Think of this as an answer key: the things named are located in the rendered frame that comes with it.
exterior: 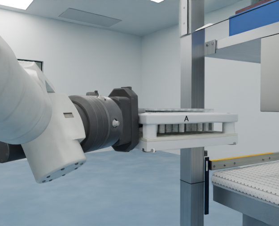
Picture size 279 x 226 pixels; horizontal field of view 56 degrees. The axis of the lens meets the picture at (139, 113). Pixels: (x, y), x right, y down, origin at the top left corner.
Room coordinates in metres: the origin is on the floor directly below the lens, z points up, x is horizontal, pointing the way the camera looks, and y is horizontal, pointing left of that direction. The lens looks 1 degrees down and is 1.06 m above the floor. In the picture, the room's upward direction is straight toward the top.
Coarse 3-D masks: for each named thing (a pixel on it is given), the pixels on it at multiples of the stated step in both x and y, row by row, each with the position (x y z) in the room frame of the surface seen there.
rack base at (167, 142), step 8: (160, 136) 0.53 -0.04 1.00; (168, 136) 0.53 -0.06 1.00; (176, 136) 0.53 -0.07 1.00; (184, 136) 0.53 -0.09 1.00; (192, 136) 0.54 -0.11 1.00; (200, 136) 0.55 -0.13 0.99; (208, 136) 0.56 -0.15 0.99; (216, 136) 0.57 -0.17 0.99; (224, 136) 0.58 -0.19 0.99; (232, 136) 0.59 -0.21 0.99; (144, 144) 0.49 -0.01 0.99; (152, 144) 0.49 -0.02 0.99; (160, 144) 0.50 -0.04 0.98; (168, 144) 0.51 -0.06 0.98; (176, 144) 0.52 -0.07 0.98; (184, 144) 0.53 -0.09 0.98; (192, 144) 0.54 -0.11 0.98; (200, 144) 0.55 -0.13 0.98; (208, 144) 0.56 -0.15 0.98; (216, 144) 0.57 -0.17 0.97; (224, 144) 0.58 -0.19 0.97
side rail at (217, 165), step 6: (252, 156) 0.99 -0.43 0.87; (258, 156) 1.01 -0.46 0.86; (264, 156) 1.03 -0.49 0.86; (270, 156) 1.05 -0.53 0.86; (276, 156) 1.07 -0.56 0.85; (210, 162) 0.90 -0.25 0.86; (216, 162) 0.90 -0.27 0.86; (222, 162) 0.92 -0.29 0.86; (228, 162) 0.93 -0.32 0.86; (234, 162) 0.95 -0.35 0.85; (240, 162) 0.96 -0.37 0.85; (246, 162) 0.98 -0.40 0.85; (252, 162) 0.99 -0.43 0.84; (258, 162) 1.01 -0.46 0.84; (210, 168) 0.90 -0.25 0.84; (216, 168) 0.90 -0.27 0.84; (222, 168) 0.92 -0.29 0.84
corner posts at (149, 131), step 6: (144, 126) 0.50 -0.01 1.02; (150, 126) 0.49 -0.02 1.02; (156, 126) 0.50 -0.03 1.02; (222, 126) 0.61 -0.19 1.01; (228, 126) 0.59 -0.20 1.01; (234, 126) 0.60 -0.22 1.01; (144, 132) 0.50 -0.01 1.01; (150, 132) 0.49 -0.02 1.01; (156, 132) 0.50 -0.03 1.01; (222, 132) 0.61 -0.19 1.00; (228, 132) 0.59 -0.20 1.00; (150, 138) 0.49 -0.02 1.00
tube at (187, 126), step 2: (186, 110) 0.58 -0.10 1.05; (188, 110) 0.58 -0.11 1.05; (190, 110) 0.58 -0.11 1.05; (186, 112) 0.58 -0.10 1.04; (188, 112) 0.58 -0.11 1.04; (190, 112) 0.58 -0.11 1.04; (186, 124) 0.58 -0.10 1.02; (188, 124) 0.58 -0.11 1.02; (190, 124) 0.58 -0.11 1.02; (186, 126) 0.58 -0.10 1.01; (188, 126) 0.58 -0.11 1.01; (190, 126) 0.58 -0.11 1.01; (186, 128) 0.58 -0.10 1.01; (188, 128) 0.58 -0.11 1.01; (190, 128) 0.58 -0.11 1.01; (186, 130) 0.58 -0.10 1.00; (188, 130) 0.58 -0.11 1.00; (190, 130) 0.58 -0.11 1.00; (186, 132) 0.58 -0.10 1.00; (188, 132) 0.58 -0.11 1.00; (190, 132) 0.58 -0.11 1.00
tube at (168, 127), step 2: (166, 110) 0.55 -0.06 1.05; (168, 110) 0.55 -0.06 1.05; (170, 110) 0.55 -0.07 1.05; (166, 112) 0.55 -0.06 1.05; (168, 112) 0.55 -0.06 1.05; (170, 112) 0.55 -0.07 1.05; (166, 124) 0.55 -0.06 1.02; (168, 124) 0.55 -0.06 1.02; (170, 124) 0.55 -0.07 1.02; (166, 126) 0.55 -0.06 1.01; (168, 126) 0.55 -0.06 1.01; (170, 126) 0.55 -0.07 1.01; (166, 128) 0.55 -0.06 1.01; (168, 128) 0.55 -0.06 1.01; (170, 128) 0.55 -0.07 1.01; (166, 130) 0.55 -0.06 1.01; (168, 130) 0.55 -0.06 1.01; (170, 130) 0.55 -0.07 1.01; (166, 132) 0.55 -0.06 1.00; (168, 132) 0.55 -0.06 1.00; (170, 132) 0.55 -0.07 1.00; (166, 134) 0.55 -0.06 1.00; (168, 134) 0.55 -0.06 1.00; (170, 134) 0.55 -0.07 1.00
